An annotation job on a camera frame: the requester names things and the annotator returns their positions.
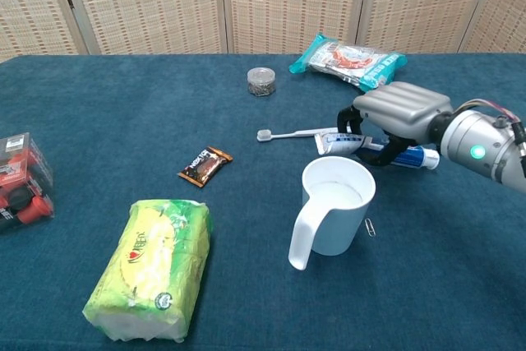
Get brown coffee sachet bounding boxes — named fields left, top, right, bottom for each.
left=177, top=145, right=234, bottom=189

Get white toothbrush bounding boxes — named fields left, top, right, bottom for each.
left=256, top=127, right=325, bottom=143

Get blue white toothpaste tube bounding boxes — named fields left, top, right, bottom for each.
left=314, top=127, right=441, bottom=170

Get clear jar of pins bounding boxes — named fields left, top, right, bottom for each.
left=247, top=67, right=277, bottom=98

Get woven folding screen panel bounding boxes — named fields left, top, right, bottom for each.
left=53, top=0, right=229, bottom=55
left=220, top=0, right=369, bottom=55
left=355, top=0, right=501, bottom=55
left=0, top=0, right=90, bottom=63
left=458, top=0, right=526, bottom=54

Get white plastic mug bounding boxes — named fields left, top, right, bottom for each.
left=288, top=155, right=377, bottom=271

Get teal snack package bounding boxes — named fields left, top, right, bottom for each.
left=288, top=33, right=408, bottom=94

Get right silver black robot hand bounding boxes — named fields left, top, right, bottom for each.
left=337, top=81, right=454, bottom=168

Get clear box red black items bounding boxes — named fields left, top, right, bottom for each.
left=0, top=132, right=56, bottom=233

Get green tissue pack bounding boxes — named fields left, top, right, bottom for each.
left=82, top=198, right=215, bottom=344

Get blue table cloth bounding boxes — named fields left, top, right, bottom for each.
left=0, top=53, right=526, bottom=351

